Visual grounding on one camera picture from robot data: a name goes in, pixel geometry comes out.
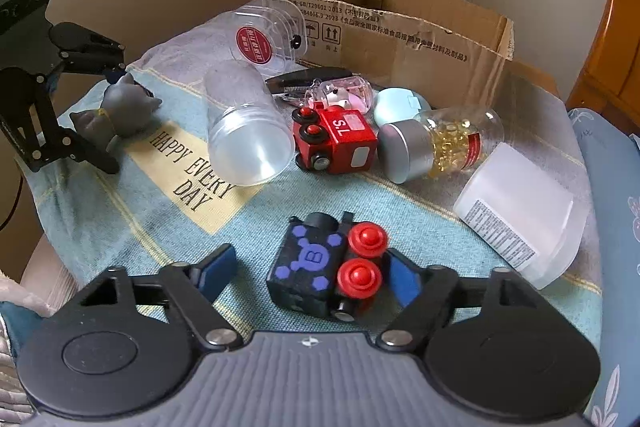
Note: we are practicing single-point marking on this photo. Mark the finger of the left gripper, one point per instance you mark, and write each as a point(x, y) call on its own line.
point(60, 142)
point(86, 52)

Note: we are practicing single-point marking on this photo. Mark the white plastic container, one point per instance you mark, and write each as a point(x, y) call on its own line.
point(533, 223)

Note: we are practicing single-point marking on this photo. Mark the black glossy oval case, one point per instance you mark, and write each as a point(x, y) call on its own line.
point(297, 82)

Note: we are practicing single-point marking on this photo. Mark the capsule bottle silver cap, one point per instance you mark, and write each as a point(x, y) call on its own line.
point(437, 143)

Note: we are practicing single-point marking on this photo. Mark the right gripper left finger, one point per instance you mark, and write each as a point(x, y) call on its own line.
point(187, 294)

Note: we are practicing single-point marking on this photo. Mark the clear round plastic jar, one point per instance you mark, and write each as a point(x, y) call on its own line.
point(249, 139)

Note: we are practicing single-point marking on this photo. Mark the pink clear keychain toy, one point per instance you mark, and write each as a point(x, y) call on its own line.
point(352, 92)

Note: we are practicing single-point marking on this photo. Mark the wooden headboard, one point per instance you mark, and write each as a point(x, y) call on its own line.
point(608, 83)

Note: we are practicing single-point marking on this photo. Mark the cardboard box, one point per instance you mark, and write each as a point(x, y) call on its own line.
point(451, 52)

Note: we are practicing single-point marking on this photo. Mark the grey cat figurine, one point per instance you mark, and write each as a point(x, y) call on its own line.
point(126, 109)

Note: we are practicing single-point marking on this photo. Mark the blue grey checked cloth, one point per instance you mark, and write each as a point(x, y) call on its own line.
point(166, 204)

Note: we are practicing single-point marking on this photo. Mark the light blue round case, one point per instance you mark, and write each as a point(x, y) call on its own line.
point(397, 104)

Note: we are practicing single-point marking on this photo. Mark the red toy train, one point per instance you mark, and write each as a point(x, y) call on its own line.
point(333, 140)

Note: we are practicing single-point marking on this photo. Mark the clear jar red label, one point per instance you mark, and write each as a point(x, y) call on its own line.
point(268, 34)

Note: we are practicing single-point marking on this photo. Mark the blue floral pillow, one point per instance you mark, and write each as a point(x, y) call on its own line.
point(612, 161)

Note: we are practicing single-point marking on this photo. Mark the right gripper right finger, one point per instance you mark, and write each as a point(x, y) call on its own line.
point(428, 297)

